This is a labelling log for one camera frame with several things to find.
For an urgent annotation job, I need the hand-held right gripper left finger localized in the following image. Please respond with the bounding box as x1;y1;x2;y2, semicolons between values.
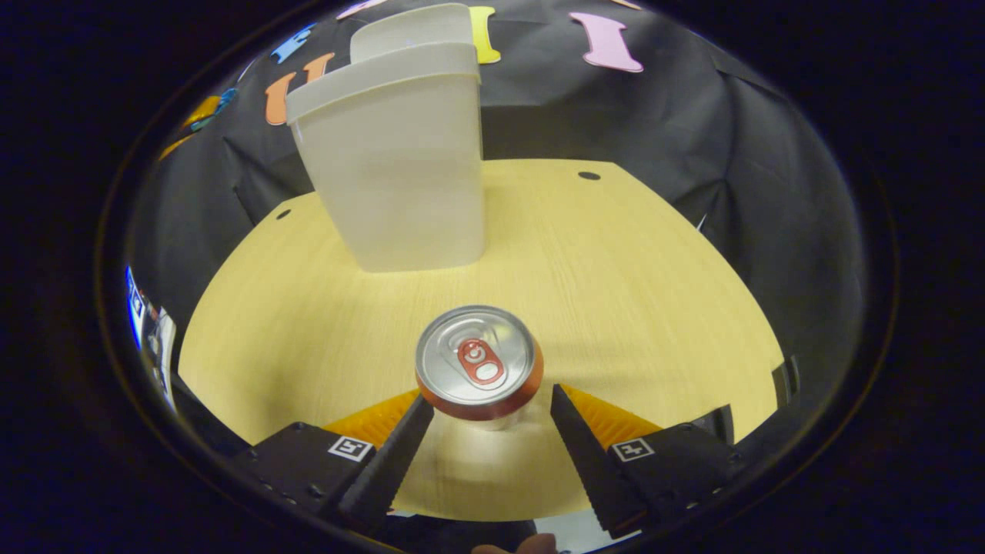
231;389;436;537

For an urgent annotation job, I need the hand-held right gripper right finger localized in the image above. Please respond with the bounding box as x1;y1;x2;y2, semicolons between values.
549;383;743;539

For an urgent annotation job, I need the red pop can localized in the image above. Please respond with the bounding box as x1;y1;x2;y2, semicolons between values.
415;305;545;432

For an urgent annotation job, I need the white desktop garbage bin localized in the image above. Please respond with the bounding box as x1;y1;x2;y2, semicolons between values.
285;2;487;274

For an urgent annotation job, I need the person's dark clothing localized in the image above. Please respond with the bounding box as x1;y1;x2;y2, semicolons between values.
377;512;539;554

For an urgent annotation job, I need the computer monitor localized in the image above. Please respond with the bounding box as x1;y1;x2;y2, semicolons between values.
125;265;147;347

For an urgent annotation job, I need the white side desk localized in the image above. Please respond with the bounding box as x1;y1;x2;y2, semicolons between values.
146;308;179;409

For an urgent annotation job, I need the black backdrop cloth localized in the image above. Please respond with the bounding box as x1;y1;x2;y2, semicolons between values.
127;0;874;478

